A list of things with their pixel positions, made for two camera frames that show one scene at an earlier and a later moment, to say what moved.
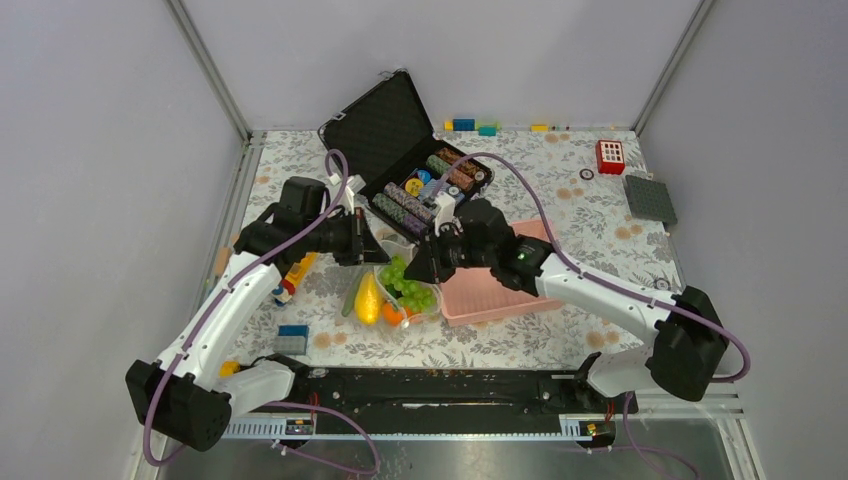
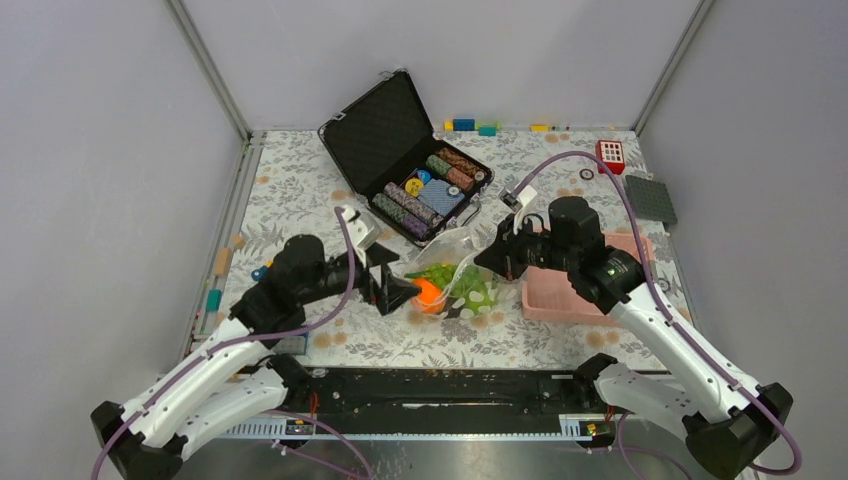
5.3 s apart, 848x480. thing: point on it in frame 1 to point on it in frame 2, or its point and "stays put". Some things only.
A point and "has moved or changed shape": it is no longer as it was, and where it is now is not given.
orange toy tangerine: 393,317 to 431,299
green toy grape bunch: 416,296 has moved or changed shape
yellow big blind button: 413,186 stays put
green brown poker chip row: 459,175 stays put
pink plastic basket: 474,295 to 549,294
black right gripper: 423,268 to 503,256
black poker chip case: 385,143 stays put
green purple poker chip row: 415,222 stays put
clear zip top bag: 383,296 has moved or changed shape
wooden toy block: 221,260 stays put
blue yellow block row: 486,129 stays put
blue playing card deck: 428,187 stays put
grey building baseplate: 650,200 stays put
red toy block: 610,156 stays put
